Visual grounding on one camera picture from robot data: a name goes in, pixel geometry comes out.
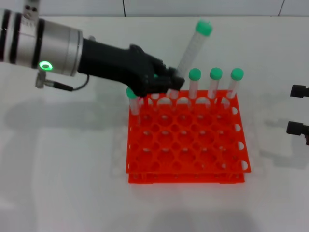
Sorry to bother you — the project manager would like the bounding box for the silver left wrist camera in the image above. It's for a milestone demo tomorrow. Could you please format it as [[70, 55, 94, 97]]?
[[23, 0, 40, 20]]

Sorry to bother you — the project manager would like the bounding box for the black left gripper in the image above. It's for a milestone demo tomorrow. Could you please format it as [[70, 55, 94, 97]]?
[[77, 37, 185, 98]]

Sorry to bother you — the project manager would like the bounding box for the orange test tube rack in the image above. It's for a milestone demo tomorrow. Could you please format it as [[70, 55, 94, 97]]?
[[125, 89, 252, 185]]

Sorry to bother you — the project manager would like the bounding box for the green capped clear test tube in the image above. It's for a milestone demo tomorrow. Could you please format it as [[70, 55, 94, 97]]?
[[126, 87, 142, 116], [188, 68, 202, 100], [225, 68, 244, 100], [209, 67, 223, 99], [175, 19, 213, 77], [152, 73, 180, 102]]

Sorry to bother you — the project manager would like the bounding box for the left arm connector cable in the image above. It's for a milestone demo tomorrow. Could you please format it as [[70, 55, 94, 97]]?
[[35, 72, 90, 92]]

